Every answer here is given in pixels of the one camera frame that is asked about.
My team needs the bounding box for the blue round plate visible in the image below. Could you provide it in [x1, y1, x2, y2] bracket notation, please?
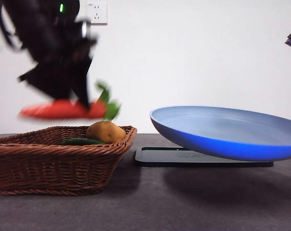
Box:
[150, 106, 291, 162]

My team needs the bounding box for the orange carrot with green leaves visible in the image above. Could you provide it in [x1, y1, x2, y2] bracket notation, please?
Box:
[17, 81, 122, 121]

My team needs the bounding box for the black flat tray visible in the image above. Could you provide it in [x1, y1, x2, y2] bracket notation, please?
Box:
[135, 146, 274, 168]

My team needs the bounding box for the white wall socket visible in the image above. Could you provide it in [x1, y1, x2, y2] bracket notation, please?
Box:
[85, 2, 108, 26]

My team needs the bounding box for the brown wicker basket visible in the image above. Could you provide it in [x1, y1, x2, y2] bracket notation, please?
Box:
[0, 125, 138, 196]

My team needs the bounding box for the green pepper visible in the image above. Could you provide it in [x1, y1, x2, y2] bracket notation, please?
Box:
[58, 137, 106, 146]

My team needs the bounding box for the yellow-brown potato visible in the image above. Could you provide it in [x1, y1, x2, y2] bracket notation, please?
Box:
[86, 121, 127, 144]

